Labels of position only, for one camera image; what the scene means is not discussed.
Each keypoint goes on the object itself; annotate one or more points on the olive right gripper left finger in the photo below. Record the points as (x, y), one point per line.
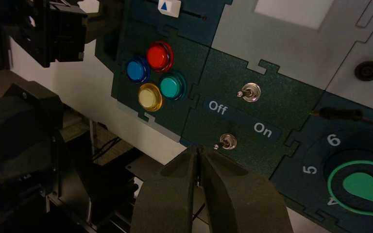
(167, 202)

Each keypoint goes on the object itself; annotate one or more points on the silver metal toggle switch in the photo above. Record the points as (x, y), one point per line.
(227, 141)
(250, 92)

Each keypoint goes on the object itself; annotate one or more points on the red round push button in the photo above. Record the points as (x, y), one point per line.
(159, 56)

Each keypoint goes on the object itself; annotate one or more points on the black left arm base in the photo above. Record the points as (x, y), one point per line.
(19, 128)

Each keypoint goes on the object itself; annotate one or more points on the olive right gripper right finger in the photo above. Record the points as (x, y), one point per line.
(244, 205)

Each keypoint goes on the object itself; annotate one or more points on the yellow round push button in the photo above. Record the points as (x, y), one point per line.
(149, 97)

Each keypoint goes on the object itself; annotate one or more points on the blue round push button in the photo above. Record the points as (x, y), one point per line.
(137, 69)

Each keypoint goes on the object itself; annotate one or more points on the black round jack socket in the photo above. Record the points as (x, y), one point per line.
(368, 70)

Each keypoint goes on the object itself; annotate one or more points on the white slider knob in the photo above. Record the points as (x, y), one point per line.
(169, 7)

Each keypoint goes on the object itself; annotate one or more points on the teal round push button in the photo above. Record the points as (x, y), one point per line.
(172, 86)

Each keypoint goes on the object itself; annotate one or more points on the teal and grey control box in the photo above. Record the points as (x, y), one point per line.
(279, 96)

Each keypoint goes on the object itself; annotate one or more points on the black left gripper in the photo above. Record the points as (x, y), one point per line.
(64, 35)

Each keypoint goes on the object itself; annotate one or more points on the green rotary pointer knob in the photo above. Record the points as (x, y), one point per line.
(363, 186)

